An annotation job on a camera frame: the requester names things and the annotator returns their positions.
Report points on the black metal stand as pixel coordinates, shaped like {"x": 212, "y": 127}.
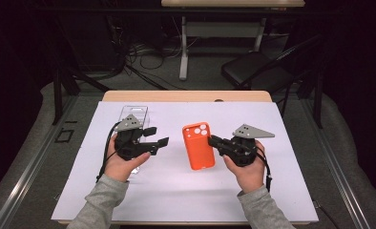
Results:
{"x": 57, "y": 95}
{"x": 318, "y": 101}

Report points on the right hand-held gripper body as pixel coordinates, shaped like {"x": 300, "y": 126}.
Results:
{"x": 240, "y": 149}

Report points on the person's right hand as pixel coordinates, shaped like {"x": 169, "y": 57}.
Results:
{"x": 249, "y": 175}

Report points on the black folding chair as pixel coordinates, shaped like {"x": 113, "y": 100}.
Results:
{"x": 253, "y": 70}

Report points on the clear plastic tray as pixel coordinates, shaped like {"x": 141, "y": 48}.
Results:
{"x": 135, "y": 109}

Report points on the orange phone case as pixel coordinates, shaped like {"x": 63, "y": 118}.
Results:
{"x": 198, "y": 149}

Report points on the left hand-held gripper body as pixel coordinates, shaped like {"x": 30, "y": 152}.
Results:
{"x": 129, "y": 146}

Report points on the white-legged desk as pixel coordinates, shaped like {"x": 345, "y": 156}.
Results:
{"x": 221, "y": 29}

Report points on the person's left hand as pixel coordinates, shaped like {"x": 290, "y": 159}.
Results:
{"x": 122, "y": 168}

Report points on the white table mat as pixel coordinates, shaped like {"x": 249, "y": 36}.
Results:
{"x": 176, "y": 197}

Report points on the aluminium floor rail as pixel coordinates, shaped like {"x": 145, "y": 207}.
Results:
{"x": 338, "y": 178}
{"x": 27, "y": 175}

